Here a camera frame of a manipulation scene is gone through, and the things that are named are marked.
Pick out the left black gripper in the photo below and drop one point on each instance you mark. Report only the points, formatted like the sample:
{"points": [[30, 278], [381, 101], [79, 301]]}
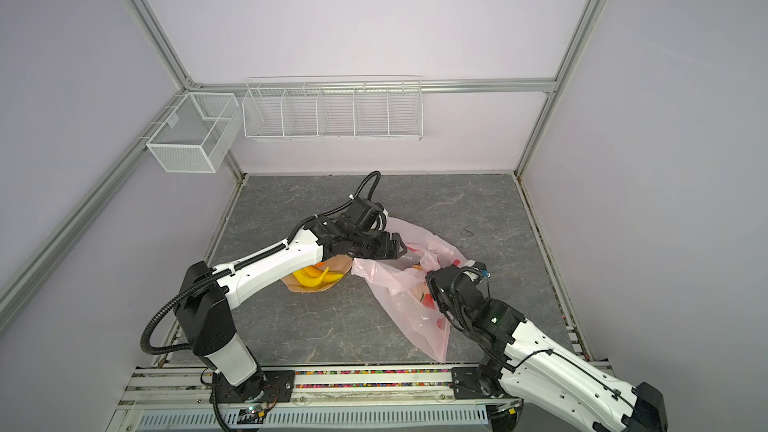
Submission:
{"points": [[384, 253]]}

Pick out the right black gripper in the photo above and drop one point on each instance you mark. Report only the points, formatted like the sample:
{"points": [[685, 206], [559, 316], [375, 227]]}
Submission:
{"points": [[434, 279]]}

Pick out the tan scalloped fruit bowl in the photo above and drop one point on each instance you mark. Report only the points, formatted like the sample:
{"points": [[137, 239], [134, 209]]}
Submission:
{"points": [[339, 263]]}

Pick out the pink fruit-print plastic bag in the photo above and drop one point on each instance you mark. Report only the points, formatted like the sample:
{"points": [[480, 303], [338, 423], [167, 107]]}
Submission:
{"points": [[401, 288]]}

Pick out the yellow banana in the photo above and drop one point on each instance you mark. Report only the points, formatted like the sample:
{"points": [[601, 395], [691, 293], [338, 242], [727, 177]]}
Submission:
{"points": [[312, 277]]}

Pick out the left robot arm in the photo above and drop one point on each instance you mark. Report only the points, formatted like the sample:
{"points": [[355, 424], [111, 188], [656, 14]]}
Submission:
{"points": [[199, 317]]}

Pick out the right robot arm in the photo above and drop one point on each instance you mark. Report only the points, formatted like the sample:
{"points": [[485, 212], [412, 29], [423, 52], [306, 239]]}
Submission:
{"points": [[520, 361]]}

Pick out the small white mesh basket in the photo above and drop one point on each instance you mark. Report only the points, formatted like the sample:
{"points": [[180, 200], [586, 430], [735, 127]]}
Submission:
{"points": [[198, 133]]}

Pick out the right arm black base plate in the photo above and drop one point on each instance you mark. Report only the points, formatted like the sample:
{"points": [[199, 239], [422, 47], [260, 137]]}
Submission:
{"points": [[478, 382]]}

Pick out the long white wire basket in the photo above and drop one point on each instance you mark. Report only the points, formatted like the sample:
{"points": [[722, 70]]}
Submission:
{"points": [[333, 107]]}

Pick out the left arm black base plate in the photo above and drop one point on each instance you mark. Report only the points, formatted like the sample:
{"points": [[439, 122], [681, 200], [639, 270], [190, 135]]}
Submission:
{"points": [[270, 386]]}

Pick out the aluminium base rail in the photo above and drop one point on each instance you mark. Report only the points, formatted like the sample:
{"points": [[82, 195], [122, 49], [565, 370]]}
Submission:
{"points": [[388, 397]]}

